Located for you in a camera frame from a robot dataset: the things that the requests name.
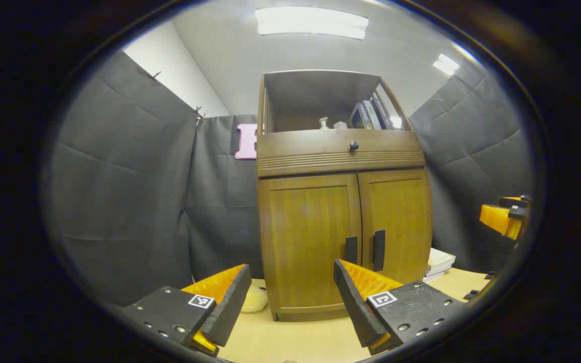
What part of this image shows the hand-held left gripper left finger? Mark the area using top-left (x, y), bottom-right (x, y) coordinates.
top-left (122, 263), bottom-right (252, 357)

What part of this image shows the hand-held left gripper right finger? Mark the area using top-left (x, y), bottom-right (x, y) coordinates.
top-left (334, 259), bottom-right (468, 356)

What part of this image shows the wooden shoe cabinet door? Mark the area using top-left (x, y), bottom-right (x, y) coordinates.
top-left (259, 174), bottom-right (363, 313)
top-left (359, 169), bottom-right (433, 285)

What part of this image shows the wooden double-door shoe cabinet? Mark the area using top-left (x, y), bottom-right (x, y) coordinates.
top-left (256, 70), bottom-right (433, 322)

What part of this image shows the wooden cabinet drawer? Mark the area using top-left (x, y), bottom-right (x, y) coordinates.
top-left (256, 129), bottom-right (426, 178)

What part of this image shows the pale yellow soft object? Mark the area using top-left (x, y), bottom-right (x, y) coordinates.
top-left (240, 285), bottom-right (268, 313)

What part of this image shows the white book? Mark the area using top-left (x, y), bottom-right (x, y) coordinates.
top-left (428, 247), bottom-right (456, 271)
top-left (424, 267), bottom-right (452, 283)

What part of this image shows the small ceiling light panel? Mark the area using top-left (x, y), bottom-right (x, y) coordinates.
top-left (433, 53), bottom-right (460, 76)

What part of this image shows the grey book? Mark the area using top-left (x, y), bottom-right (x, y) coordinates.
top-left (363, 100), bottom-right (382, 130)

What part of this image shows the black backdrop cloth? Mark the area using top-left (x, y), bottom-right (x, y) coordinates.
top-left (51, 50), bottom-right (533, 306)

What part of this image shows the dark blue book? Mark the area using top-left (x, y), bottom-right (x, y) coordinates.
top-left (350, 103), bottom-right (368, 130)

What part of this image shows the large ceiling light panel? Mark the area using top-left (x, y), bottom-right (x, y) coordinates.
top-left (255, 6), bottom-right (369, 40)

